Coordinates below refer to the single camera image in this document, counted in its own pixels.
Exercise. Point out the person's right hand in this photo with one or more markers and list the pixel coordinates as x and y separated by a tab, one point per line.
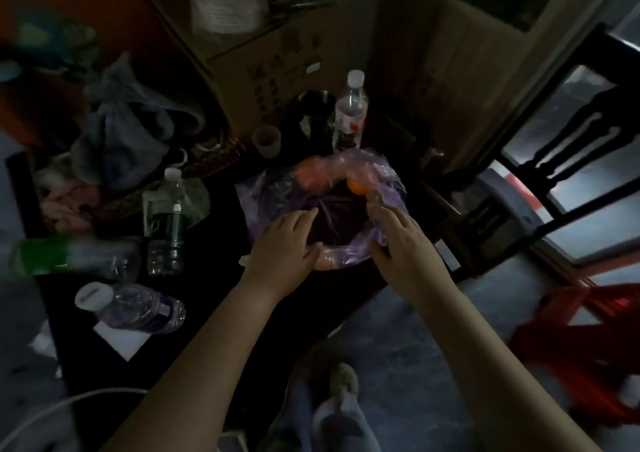
415	266

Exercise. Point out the person's left hand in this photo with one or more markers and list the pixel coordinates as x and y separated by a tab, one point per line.
280	261

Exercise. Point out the purple plastic bag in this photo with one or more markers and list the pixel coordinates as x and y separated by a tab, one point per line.
280	191

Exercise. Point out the person's right forearm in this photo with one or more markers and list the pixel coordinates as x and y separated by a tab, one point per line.
500	376

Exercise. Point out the person's left forearm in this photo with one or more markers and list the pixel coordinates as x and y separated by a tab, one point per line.
190	381

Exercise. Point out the person's grey trouser leg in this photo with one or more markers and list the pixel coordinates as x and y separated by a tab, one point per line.
340	426
287	416

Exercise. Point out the crumpled white paper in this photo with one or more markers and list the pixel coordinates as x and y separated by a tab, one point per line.
245	260

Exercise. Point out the light green plastic bag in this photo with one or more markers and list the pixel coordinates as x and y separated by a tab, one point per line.
197	201

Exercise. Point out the dark wooden chair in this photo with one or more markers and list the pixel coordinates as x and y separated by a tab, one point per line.
505	206

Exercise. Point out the water bottle dark green label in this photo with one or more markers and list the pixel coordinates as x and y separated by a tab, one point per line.
167	231

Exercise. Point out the small brown cup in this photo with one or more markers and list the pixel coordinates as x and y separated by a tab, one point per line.
265	144

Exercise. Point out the patterned brown gold cloth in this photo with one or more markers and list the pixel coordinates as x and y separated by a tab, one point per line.
215	161

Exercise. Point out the white perforated shoe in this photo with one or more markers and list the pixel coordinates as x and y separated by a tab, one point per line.
344	376

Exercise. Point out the clear plastic water bottle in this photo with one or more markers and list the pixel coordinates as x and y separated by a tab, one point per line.
135	309

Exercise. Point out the dark metal mug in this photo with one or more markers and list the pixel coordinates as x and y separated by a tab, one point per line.
315	109

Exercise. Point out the water bottle red label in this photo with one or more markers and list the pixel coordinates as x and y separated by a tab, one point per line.
349	116

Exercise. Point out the red plastic stool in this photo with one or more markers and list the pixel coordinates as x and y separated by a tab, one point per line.
565	346

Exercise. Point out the white paper napkin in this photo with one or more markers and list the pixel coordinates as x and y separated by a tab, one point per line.
120	344

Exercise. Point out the brown cardboard box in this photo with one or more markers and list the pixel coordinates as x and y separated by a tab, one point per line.
260	76

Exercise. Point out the grey plastic bag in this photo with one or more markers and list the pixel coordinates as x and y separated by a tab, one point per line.
120	136

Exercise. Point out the pink cloth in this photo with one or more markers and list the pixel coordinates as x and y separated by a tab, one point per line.
65	201

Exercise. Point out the clear bottle bright green label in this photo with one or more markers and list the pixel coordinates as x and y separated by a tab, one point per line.
50	256

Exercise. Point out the white plastic bag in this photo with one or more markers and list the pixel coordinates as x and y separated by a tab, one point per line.
225	6

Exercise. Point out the red panel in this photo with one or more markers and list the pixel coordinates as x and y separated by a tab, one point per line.
100	16

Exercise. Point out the green patterned bag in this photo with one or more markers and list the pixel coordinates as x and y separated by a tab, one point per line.
50	36

